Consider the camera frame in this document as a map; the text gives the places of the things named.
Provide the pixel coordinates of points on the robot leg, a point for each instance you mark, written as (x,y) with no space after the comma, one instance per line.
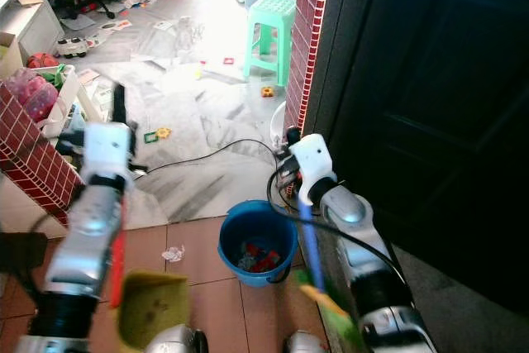
(178,341)
(301,345)

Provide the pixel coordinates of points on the red brick tiled pillar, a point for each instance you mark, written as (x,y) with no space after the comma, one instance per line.
(306,31)

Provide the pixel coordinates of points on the black door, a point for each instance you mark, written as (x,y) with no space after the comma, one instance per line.
(438,105)

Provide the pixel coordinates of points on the pink bag of toys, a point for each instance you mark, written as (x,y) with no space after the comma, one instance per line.
(33,93)

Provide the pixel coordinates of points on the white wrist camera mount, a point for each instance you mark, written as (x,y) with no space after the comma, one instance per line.
(109,150)
(314,163)

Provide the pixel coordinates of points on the white cabinet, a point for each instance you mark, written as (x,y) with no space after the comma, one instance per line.
(37,26)

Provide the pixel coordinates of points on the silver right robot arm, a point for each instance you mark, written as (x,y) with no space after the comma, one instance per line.
(355,217)

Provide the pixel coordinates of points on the robot left leg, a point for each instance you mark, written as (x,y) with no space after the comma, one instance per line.
(178,341)

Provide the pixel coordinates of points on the low red brick wall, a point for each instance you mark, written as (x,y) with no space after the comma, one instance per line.
(33,150)

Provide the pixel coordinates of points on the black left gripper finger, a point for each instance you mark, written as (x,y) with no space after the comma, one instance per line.
(120,97)

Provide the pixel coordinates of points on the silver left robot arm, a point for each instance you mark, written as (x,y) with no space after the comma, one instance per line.
(87,233)

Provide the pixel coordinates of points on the green plastic stool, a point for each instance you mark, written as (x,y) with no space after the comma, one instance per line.
(271,12)

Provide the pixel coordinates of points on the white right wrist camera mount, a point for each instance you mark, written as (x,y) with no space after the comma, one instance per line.
(314,163)

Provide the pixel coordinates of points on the robot right leg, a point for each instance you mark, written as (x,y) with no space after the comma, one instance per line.
(301,345)

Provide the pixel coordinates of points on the green and yellow toy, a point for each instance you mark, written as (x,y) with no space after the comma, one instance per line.
(155,135)

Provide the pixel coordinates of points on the crumpled white paper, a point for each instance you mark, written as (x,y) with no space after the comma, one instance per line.
(173,254)

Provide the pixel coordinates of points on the white bucket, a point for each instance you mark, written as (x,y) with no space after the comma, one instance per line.
(278,121)

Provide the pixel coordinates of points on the blue plastic bucket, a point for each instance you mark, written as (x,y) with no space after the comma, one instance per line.
(233,237)

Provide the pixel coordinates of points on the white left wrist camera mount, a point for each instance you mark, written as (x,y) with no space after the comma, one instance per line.
(109,150)

